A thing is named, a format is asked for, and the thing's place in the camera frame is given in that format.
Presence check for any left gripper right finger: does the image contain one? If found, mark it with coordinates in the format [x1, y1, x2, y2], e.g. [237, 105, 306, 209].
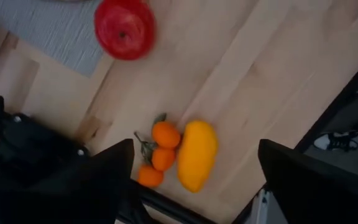
[258, 139, 358, 224]

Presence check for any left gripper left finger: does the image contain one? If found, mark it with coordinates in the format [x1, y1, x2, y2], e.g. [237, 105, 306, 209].
[0, 139, 135, 224]

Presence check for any orange tangerine bunch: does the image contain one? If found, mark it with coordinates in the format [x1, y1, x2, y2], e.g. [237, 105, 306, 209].
[134, 113, 182, 189]

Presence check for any yellow mango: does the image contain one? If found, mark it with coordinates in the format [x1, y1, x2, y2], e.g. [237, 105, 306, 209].
[177, 120, 219, 194]

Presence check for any bright red apple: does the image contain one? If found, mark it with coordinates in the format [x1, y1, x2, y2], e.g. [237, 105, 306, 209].
[94, 0, 157, 61]

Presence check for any person's shoe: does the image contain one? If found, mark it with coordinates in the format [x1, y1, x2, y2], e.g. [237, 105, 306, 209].
[313, 129, 358, 153]

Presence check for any grey placemat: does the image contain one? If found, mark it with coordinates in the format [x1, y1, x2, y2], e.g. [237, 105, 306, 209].
[0, 0, 105, 78]

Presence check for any white frame bracket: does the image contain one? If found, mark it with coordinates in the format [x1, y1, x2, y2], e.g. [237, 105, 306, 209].
[247, 188, 281, 224]

